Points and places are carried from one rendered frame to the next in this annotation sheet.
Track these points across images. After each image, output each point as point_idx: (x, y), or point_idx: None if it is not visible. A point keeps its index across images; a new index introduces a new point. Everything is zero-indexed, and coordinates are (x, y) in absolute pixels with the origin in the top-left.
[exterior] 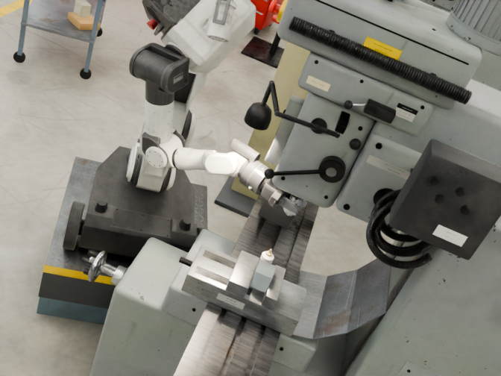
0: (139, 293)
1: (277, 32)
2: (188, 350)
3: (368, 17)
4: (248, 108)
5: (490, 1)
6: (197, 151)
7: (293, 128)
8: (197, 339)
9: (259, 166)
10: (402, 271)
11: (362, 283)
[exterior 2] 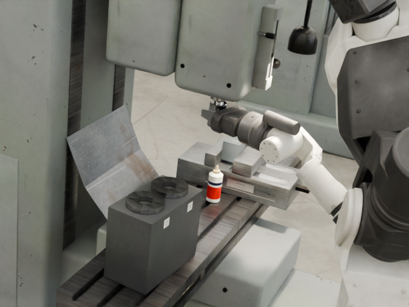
0: (321, 279)
1: None
2: (290, 160)
3: None
4: (316, 39)
5: None
6: (328, 172)
7: None
8: (283, 164)
9: (262, 115)
10: (109, 85)
11: (100, 162)
